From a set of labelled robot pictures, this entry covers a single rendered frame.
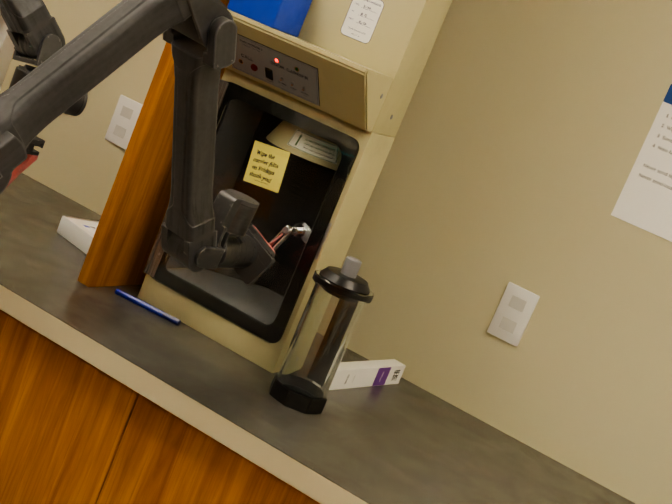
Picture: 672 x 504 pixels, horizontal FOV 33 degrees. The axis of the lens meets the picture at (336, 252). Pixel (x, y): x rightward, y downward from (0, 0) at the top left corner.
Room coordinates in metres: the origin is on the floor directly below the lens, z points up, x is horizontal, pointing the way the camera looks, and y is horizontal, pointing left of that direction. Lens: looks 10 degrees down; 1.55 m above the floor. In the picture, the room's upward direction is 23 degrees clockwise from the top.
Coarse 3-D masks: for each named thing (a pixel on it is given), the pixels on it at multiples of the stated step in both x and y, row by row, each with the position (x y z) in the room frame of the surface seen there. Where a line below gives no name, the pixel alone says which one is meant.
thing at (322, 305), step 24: (312, 312) 1.86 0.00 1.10; (336, 312) 1.85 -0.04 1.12; (360, 312) 1.88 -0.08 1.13; (312, 336) 1.85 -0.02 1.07; (336, 336) 1.85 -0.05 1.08; (288, 360) 1.87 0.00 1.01; (312, 360) 1.85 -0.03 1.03; (336, 360) 1.87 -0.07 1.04; (288, 384) 1.85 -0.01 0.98; (312, 384) 1.85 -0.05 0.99
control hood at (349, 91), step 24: (240, 24) 1.99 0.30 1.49; (288, 48) 1.95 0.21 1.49; (312, 48) 1.92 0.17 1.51; (240, 72) 2.07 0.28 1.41; (336, 72) 1.92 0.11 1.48; (360, 72) 1.89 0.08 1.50; (336, 96) 1.96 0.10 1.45; (360, 96) 1.92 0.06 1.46; (384, 96) 1.98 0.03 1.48; (360, 120) 1.96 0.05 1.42
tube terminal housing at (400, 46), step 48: (336, 0) 2.05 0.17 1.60; (384, 0) 2.02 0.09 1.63; (432, 0) 2.01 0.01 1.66; (336, 48) 2.04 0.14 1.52; (384, 48) 2.00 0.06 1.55; (288, 96) 2.06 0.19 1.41; (384, 144) 2.06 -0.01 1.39; (336, 240) 2.03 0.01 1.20; (144, 288) 2.11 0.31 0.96; (240, 336) 2.02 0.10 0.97; (288, 336) 1.99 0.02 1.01
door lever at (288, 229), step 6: (288, 228) 1.95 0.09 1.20; (294, 228) 1.97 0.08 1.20; (300, 228) 1.99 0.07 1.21; (282, 234) 1.95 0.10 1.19; (288, 234) 1.95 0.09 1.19; (294, 234) 2.00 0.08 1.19; (300, 234) 1.99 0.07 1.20; (276, 240) 1.96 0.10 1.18; (282, 240) 1.96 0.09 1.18; (276, 246) 1.96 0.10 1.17
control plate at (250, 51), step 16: (240, 48) 2.02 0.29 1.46; (256, 48) 2.00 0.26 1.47; (240, 64) 2.05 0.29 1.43; (256, 64) 2.03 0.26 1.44; (272, 64) 2.00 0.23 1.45; (288, 64) 1.98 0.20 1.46; (304, 64) 1.95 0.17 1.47; (272, 80) 2.03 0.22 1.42; (288, 80) 2.00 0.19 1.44; (304, 80) 1.98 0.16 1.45; (304, 96) 2.00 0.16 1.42
